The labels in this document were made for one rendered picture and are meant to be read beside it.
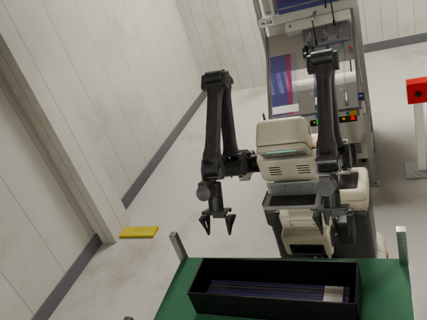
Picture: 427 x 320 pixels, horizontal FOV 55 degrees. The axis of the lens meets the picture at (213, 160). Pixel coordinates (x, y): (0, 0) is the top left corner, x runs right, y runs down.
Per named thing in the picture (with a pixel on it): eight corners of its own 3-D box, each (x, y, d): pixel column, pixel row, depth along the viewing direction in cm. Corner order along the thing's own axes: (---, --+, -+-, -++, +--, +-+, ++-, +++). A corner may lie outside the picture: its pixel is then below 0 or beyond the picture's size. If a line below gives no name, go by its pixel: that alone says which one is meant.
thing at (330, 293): (351, 293, 136) (349, 286, 134) (349, 311, 130) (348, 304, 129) (213, 286, 157) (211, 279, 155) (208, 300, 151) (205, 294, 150)
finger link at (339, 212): (354, 237, 132) (352, 209, 132) (332, 237, 135) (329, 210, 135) (357, 232, 138) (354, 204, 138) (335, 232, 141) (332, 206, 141)
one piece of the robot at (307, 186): (274, 211, 197) (264, 174, 186) (332, 209, 185) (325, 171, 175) (267, 234, 184) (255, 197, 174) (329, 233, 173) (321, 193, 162)
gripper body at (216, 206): (225, 216, 151) (223, 196, 150) (201, 216, 155) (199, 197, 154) (232, 212, 157) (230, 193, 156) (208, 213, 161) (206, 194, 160)
